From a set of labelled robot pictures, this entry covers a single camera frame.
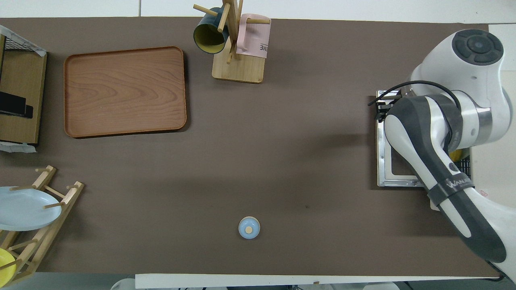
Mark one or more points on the brown wooden tray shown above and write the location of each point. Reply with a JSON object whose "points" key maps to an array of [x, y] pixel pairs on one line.
{"points": [[125, 92]]}

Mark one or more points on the wooden mug tree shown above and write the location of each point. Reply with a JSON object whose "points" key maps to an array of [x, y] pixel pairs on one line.
{"points": [[242, 70]]}

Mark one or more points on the dark blue mug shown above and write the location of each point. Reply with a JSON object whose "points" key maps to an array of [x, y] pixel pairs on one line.
{"points": [[207, 36]]}

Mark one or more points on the pink mug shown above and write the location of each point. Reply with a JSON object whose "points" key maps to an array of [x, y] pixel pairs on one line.
{"points": [[254, 40]]}

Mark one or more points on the yellow corn cob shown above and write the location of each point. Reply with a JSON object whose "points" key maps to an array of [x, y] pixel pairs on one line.
{"points": [[461, 154]]}

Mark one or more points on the small blue dome bell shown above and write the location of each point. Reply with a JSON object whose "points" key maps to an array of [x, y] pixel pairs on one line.
{"points": [[249, 228]]}

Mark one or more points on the wooden dish rack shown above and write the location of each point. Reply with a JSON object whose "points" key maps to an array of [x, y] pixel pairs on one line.
{"points": [[60, 201]]}

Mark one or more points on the wooden box base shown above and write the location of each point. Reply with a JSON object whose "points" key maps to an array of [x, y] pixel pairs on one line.
{"points": [[24, 72]]}

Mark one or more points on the light blue plate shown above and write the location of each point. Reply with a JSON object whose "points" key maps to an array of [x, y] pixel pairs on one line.
{"points": [[24, 209]]}

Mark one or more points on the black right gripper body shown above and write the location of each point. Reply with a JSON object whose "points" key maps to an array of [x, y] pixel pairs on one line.
{"points": [[397, 100]]}

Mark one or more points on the wooden shelf box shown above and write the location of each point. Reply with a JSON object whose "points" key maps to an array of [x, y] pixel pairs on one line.
{"points": [[36, 47]]}

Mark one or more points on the yellow plate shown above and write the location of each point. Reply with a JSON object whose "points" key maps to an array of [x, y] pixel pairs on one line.
{"points": [[5, 266]]}

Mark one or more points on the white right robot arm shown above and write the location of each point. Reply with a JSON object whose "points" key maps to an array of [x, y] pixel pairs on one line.
{"points": [[463, 60]]}

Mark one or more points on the metal oven rack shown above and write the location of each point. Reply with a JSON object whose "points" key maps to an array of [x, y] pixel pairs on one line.
{"points": [[465, 169]]}

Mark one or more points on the brown table mat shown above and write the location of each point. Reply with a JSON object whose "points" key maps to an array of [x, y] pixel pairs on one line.
{"points": [[262, 161]]}

